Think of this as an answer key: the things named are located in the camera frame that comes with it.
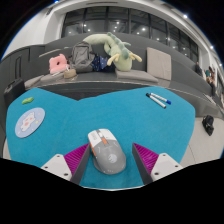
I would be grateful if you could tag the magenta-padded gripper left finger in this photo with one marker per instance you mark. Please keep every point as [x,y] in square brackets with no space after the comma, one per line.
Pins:
[59,165]

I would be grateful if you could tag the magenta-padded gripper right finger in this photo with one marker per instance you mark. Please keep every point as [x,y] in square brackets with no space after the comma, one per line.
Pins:
[165,165]

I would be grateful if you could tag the grey white computer mouse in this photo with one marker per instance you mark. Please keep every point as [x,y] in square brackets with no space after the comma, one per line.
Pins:
[108,153]

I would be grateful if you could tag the round pale blue mouse pad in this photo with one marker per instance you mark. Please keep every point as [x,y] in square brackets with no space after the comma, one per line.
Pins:
[30,122]

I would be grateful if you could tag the black bag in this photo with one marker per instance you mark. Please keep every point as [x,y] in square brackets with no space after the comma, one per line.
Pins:
[208,125]

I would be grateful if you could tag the green eraser block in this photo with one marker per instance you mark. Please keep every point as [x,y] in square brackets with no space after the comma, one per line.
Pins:
[27,100]

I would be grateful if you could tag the black suitcase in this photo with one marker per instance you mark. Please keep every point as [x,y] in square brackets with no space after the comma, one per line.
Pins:
[14,93]

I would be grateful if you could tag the flat grey seat cushion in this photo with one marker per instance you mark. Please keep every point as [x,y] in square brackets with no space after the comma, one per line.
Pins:
[51,78]
[136,76]

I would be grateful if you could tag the small tan pouch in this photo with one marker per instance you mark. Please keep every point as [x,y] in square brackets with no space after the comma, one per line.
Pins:
[70,74]

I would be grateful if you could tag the person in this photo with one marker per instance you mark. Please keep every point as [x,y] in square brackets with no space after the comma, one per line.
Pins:
[207,74]
[212,78]

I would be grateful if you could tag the pink plush cushion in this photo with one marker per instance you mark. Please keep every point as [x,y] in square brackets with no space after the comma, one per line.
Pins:
[58,64]

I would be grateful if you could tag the upright grey seat cushion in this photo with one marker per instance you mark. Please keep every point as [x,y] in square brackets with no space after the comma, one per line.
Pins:
[159,63]

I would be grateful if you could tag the navy star-print bag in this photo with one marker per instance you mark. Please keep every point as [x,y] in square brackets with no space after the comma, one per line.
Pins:
[100,63]

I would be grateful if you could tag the grey backpack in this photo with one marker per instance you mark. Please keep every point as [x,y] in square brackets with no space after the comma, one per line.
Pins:
[81,57]

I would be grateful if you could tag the green dragon plush toy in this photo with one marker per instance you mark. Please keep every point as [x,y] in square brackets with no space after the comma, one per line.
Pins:
[118,53]

